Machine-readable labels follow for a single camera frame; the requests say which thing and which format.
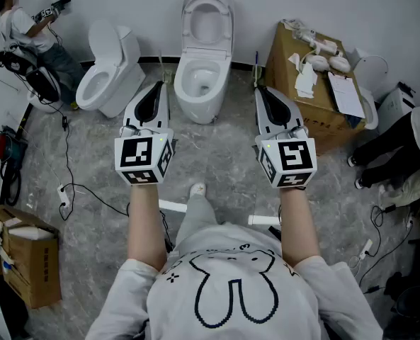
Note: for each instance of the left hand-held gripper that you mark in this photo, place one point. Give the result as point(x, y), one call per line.
point(135, 152)

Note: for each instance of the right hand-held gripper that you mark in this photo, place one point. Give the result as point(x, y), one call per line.
point(294, 156)

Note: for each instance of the person's right forearm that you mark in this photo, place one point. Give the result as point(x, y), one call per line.
point(298, 225)

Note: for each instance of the person's left forearm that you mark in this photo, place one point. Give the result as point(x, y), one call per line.
point(146, 225)

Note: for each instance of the pale green toilet brush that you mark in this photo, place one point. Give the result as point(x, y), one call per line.
point(167, 76)

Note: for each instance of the white tankless toilet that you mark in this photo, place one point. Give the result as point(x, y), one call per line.
point(195, 108)

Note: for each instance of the white tank toilet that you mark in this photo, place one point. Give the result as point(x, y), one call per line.
point(124, 48)

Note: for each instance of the small white toilet lid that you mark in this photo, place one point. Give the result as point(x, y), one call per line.
point(101, 44)

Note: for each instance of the white paper sheet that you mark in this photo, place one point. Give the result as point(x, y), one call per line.
point(294, 60)
point(304, 91)
point(307, 76)

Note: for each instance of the large brown cardboard box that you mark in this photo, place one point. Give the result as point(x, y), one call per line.
point(319, 119)

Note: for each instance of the white fluffy ball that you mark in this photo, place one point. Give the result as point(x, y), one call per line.
point(317, 62)
point(340, 64)

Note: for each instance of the black clipboard with paper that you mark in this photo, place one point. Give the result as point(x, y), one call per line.
point(346, 96)

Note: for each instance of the white crumpled plastic bag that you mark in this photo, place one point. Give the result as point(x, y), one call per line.
point(293, 24)

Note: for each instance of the grey trousers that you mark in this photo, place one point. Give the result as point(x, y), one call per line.
point(195, 218)

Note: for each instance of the white power strip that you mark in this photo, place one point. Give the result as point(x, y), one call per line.
point(63, 197)
point(365, 249)

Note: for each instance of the teal and red machine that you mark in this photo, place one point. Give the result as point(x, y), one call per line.
point(9, 147)

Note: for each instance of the white rabbit print shirt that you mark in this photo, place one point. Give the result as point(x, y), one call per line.
point(181, 296)

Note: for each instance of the small open cardboard box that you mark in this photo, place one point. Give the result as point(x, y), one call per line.
point(36, 267)

